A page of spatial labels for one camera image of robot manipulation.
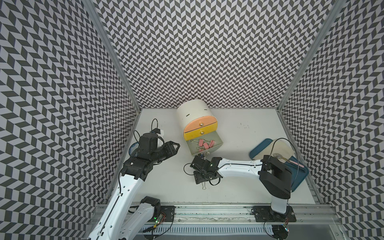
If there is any green bottom drawer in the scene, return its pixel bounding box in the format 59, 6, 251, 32
186, 131, 223, 156

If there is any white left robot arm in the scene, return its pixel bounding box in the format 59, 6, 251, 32
88, 132, 180, 240

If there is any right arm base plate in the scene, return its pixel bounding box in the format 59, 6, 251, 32
251, 206, 297, 223

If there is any pink handled utensil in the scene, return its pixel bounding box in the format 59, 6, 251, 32
284, 159, 305, 169

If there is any blue patterned bowl far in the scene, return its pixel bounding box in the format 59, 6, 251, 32
128, 142, 139, 157

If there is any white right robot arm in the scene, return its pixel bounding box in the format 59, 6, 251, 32
190, 155, 293, 215

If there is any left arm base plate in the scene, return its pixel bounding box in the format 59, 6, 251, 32
149, 206, 176, 223

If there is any beige cloth napkin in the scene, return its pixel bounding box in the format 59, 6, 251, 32
252, 139, 295, 160

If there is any metal spoon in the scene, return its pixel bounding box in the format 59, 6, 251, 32
273, 153, 288, 162

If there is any orange top drawer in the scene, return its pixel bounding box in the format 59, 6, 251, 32
184, 116, 218, 133

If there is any aluminium front rail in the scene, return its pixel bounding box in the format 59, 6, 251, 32
89, 203, 340, 225

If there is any white round drawer cabinet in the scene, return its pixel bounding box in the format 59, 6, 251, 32
177, 99, 215, 134

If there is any yellow drawer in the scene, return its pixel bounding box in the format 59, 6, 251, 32
183, 122, 218, 141

